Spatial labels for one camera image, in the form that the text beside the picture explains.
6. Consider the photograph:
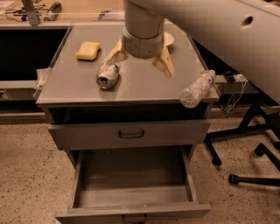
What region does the white cables bundle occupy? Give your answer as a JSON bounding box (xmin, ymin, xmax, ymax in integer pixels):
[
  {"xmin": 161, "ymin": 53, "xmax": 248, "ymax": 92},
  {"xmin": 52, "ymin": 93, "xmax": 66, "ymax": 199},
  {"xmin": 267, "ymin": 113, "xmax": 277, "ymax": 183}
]
[{"xmin": 221, "ymin": 73, "xmax": 249, "ymax": 117}]

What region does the grey metal drawer cabinet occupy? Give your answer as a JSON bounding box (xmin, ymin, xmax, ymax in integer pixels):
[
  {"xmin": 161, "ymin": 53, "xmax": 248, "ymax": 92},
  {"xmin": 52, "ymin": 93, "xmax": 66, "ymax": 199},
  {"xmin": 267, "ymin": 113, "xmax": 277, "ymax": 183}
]
[{"xmin": 35, "ymin": 24, "xmax": 221, "ymax": 224}]

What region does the white bowl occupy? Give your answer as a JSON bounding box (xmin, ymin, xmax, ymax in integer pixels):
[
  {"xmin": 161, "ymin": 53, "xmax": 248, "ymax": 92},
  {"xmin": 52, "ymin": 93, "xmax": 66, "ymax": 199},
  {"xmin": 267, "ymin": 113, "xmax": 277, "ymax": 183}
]
[{"xmin": 164, "ymin": 32, "xmax": 174, "ymax": 46}]

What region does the black office chair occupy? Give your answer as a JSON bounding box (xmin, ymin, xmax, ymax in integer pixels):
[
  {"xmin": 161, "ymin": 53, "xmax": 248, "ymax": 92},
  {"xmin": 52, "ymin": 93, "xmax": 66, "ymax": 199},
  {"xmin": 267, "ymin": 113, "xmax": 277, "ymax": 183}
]
[{"xmin": 204, "ymin": 93, "xmax": 280, "ymax": 187}]

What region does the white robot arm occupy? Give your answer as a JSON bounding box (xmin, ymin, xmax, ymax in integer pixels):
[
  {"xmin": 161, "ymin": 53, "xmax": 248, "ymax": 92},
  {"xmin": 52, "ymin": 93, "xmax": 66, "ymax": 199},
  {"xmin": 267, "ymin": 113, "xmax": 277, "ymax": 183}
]
[{"xmin": 108, "ymin": 0, "xmax": 280, "ymax": 102}]

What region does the yellow sponge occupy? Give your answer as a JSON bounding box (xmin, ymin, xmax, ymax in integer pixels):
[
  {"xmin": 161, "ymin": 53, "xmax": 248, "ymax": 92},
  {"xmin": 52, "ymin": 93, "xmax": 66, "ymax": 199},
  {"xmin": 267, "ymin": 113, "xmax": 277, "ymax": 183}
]
[{"xmin": 75, "ymin": 41, "xmax": 101, "ymax": 61}]

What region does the black middle drawer handle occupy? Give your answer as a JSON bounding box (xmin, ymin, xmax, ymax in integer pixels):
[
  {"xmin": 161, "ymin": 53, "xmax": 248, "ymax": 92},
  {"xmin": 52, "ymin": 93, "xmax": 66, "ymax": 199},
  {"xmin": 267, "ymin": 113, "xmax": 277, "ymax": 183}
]
[{"xmin": 122, "ymin": 214, "xmax": 147, "ymax": 224}]

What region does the green white 7up can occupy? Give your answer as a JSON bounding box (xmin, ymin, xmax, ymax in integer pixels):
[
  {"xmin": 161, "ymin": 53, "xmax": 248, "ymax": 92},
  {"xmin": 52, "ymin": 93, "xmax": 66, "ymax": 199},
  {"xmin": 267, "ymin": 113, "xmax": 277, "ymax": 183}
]
[{"xmin": 96, "ymin": 61, "xmax": 121, "ymax": 89}]

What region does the black drawer handle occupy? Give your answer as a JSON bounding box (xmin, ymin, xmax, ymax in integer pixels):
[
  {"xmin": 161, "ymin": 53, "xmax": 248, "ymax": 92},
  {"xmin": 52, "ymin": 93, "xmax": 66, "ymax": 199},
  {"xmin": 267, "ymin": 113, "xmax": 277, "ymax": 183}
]
[
  {"xmin": 122, "ymin": 214, "xmax": 147, "ymax": 224},
  {"xmin": 118, "ymin": 130, "xmax": 145, "ymax": 138}
]

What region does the black upper drawer handle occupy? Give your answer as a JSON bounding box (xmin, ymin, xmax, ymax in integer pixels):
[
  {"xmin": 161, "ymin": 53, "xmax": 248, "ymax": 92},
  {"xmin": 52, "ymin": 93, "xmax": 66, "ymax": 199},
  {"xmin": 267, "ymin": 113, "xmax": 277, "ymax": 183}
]
[{"xmin": 118, "ymin": 130, "xmax": 145, "ymax": 138}]

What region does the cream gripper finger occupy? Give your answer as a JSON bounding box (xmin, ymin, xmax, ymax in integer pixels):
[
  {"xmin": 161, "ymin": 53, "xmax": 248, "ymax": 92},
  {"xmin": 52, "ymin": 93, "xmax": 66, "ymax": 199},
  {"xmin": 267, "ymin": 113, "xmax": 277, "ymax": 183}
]
[
  {"xmin": 105, "ymin": 39, "xmax": 129, "ymax": 66},
  {"xmin": 153, "ymin": 45, "xmax": 174, "ymax": 77}
]

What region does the open grey middle drawer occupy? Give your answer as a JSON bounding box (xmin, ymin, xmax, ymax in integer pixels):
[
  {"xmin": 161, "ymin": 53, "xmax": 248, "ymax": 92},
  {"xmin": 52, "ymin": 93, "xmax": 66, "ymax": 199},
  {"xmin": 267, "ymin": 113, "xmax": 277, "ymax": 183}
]
[{"xmin": 55, "ymin": 146, "xmax": 211, "ymax": 224}]

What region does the clear plastic water bottle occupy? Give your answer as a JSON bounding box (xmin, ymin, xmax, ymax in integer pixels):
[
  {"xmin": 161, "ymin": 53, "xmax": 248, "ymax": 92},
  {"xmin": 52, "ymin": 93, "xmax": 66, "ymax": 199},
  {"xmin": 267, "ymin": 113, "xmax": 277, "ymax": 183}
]
[{"xmin": 179, "ymin": 70, "xmax": 216, "ymax": 109}]

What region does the closed grey upper drawer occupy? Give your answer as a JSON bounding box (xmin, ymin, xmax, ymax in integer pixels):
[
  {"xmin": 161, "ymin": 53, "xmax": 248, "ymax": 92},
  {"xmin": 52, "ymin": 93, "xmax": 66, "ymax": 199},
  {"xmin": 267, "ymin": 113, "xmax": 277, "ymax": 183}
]
[{"xmin": 48, "ymin": 120, "xmax": 210, "ymax": 150}]

